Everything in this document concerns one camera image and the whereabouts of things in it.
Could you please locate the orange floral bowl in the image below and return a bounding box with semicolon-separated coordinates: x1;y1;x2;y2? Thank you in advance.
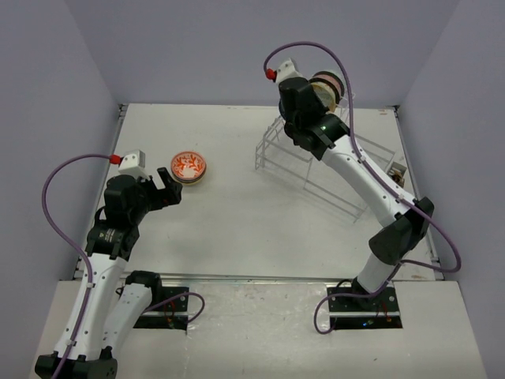
170;151;207;172

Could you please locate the yellow leaf pattern bowl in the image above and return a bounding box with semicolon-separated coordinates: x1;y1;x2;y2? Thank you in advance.
311;81;340;112

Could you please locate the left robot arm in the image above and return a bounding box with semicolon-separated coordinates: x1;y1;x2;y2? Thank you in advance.
35;167;182;378

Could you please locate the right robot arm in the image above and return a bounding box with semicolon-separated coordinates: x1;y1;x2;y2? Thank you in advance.
279;77;434;310

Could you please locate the black speckled bowl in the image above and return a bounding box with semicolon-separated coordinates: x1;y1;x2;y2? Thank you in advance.
310;75;342;107

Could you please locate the pink striped bowl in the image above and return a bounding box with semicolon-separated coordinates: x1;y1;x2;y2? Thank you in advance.
310;70;346;99

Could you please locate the pale green bowl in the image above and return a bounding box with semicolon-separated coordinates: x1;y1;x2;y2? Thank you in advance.
334;72;347;89

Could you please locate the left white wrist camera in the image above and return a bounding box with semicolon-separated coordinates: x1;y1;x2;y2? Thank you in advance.
118;149;151;180

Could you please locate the white wire dish rack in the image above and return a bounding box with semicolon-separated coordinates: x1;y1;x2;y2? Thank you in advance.
254;107;402;223

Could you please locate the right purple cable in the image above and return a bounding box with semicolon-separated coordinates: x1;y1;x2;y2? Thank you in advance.
263;41;462;273

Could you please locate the purple cable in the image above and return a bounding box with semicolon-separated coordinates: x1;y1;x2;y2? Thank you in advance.
41;152;123;378
263;41;462;273

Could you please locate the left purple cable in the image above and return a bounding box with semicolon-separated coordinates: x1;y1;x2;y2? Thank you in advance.
41;152;123;378

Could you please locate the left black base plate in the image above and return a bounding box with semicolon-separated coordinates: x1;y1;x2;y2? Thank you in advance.
133;296;189;331

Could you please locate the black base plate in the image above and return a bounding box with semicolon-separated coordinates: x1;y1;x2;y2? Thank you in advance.
327;284;403;331
133;296;189;331

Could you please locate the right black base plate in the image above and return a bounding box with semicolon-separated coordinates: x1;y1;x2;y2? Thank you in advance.
327;284;403;331

